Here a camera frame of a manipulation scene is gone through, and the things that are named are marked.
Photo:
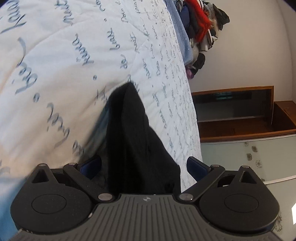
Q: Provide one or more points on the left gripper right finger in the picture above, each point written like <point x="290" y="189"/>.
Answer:
<point x="235" y="202"/>

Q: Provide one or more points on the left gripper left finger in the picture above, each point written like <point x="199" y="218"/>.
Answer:
<point x="58" y="200"/>

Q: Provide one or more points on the black pants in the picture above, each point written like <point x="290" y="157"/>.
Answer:
<point x="126" y="156"/>

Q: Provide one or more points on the white floral wardrobe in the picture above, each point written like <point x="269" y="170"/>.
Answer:
<point x="273" y="160"/>

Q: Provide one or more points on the white script-print quilt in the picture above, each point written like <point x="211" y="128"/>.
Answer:
<point x="60" y="62"/>

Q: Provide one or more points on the pile of clothes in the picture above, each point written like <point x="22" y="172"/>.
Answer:
<point x="203" y="21"/>

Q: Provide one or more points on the light blue blanket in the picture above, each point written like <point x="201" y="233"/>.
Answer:
<point x="183" y="40"/>

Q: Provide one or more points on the wooden door frame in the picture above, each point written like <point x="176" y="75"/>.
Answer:
<point x="244" y="113"/>

